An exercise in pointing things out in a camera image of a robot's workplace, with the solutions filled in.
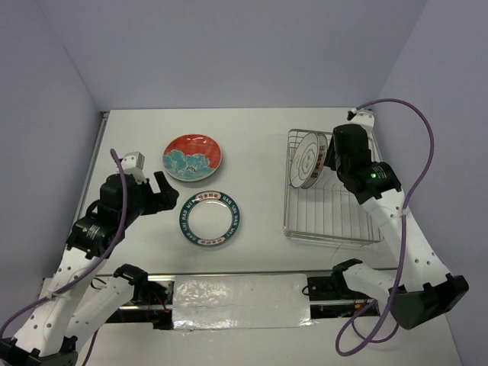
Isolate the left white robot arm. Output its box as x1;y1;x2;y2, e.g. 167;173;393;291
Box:
1;172;179;365

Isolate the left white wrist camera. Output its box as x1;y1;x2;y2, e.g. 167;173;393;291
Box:
120;152;146;184

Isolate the silver foil tape sheet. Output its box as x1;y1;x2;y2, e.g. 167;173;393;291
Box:
172;274;312;330

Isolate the green rim lettered plate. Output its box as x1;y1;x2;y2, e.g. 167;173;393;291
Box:
178;191;241;248

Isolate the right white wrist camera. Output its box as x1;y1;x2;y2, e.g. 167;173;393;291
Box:
346;108;375;133

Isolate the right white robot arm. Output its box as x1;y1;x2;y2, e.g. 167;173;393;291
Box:
325;124;469;329

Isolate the black metal base rail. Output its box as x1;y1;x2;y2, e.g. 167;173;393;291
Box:
107;273;370;331

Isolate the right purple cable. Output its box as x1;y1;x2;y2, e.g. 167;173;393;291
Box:
334;98;435;356

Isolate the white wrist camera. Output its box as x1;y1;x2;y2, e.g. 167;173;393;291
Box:
346;108;375;133
120;152;146;184

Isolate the white plate line drawing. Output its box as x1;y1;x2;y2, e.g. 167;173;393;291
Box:
289;133;320;188

